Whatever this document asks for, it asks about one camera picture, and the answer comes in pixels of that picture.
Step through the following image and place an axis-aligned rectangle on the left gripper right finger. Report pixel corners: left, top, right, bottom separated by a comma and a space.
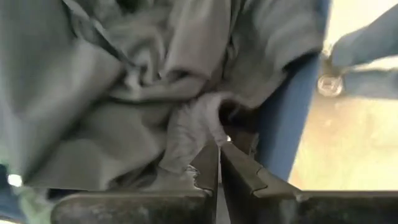
220, 142, 300, 224

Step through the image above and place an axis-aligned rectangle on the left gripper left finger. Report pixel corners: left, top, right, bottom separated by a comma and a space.
186, 144, 220, 202

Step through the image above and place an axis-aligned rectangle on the black garment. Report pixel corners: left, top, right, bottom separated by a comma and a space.
0, 0, 326, 192

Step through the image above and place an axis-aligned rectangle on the silver bolt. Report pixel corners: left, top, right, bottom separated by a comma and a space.
317, 73, 343, 98

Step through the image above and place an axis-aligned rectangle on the black frame strut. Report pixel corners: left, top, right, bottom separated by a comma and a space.
330, 4, 398, 102

